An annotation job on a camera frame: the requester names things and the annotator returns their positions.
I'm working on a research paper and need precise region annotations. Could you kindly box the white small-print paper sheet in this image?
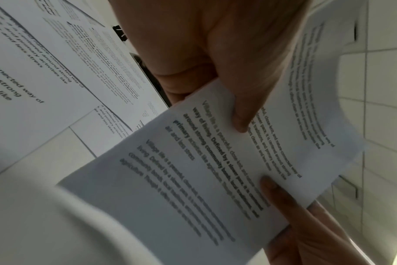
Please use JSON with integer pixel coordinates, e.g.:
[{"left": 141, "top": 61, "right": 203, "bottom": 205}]
[{"left": 20, "top": 0, "right": 170, "bottom": 125}]

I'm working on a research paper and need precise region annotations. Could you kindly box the person's right hand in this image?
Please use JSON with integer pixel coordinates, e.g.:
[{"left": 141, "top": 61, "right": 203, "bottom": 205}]
[{"left": 260, "top": 176, "right": 367, "bottom": 265}]

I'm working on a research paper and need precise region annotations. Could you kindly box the white large-print paper sheet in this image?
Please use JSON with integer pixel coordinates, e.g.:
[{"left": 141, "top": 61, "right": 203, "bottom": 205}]
[{"left": 0, "top": 0, "right": 99, "bottom": 180}]

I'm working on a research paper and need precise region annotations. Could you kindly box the black binder clip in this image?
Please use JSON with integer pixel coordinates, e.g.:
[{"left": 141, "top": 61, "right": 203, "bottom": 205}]
[{"left": 112, "top": 24, "right": 129, "bottom": 42}]

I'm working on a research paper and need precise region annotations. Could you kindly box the person's left hand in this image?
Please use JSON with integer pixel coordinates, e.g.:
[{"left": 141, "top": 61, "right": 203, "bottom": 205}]
[{"left": 108, "top": 0, "right": 313, "bottom": 134}]

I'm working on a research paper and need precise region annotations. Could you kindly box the white printed paper sheet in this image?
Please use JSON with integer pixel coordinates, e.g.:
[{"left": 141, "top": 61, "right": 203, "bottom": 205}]
[
  {"left": 56, "top": 14, "right": 369, "bottom": 265},
  {"left": 69, "top": 103, "right": 145, "bottom": 158}
]

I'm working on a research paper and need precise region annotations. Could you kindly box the white wall socket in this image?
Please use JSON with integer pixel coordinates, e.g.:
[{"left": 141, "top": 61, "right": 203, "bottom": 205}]
[{"left": 332, "top": 174, "right": 361, "bottom": 199}]

